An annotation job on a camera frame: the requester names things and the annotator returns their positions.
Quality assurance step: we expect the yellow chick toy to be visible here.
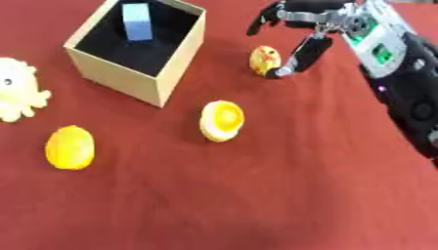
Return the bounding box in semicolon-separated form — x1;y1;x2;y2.
247;45;283;77

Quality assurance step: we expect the yellow toy lemon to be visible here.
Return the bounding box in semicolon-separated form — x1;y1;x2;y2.
44;124;98;171

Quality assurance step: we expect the blue rectangular block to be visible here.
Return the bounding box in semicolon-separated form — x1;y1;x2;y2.
121;2;156;42

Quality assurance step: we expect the pale yellow octopus soft toy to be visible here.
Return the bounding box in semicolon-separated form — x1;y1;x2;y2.
0;57;54;124

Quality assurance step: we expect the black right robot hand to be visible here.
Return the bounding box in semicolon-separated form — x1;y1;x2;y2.
244;0;356;80

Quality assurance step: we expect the tan cardboard box black inside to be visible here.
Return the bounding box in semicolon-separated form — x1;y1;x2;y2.
62;0;207;108

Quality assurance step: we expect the yellow round toy fruit half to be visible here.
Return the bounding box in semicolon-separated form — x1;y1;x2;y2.
198;100;246;143

